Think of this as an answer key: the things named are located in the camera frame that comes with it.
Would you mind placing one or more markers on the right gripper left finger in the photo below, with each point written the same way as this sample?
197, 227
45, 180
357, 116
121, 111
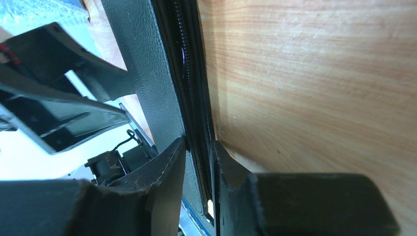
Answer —
145, 202

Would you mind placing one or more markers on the black zippered tool case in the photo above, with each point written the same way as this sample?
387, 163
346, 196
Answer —
162, 48

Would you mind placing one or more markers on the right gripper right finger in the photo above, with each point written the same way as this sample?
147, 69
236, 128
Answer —
300, 204

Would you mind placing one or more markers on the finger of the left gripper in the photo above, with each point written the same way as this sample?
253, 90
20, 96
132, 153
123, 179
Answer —
45, 54
57, 121

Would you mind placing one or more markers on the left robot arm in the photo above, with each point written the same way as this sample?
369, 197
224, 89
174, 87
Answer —
110, 165

